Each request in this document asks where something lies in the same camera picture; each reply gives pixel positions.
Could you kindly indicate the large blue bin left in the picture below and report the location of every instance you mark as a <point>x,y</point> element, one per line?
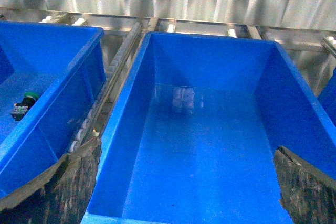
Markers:
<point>63,64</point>

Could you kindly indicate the large blue bin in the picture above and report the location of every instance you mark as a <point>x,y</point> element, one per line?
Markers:
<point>63,64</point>
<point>192,135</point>

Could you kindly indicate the left roller track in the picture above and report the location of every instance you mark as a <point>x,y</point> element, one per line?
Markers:
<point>116,73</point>

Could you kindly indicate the large blue bin right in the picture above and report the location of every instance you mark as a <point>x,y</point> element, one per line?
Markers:
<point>192,135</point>

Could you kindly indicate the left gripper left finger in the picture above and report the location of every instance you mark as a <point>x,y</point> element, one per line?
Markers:
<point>60,194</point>

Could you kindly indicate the green button back centre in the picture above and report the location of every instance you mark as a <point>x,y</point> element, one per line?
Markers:
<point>20,109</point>

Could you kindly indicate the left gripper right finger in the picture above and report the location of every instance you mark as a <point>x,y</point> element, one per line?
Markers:
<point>306,193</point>

